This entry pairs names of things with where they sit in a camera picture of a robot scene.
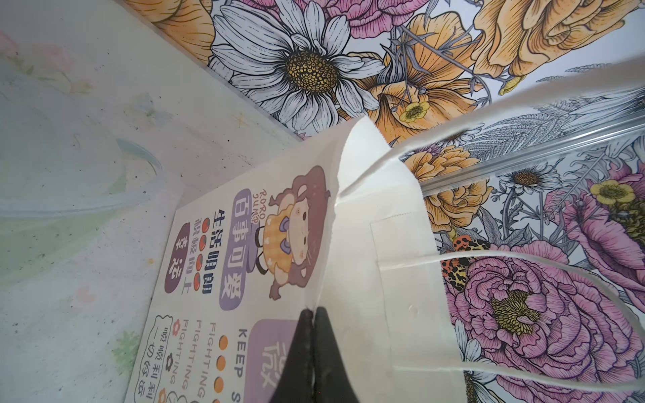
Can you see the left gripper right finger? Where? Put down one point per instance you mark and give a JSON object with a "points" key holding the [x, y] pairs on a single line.
{"points": [[331, 383]]}

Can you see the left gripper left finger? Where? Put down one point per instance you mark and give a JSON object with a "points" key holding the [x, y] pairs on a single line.
{"points": [[297, 379]]}

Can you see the white printed paper bag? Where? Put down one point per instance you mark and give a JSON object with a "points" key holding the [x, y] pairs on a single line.
{"points": [[339, 222]]}

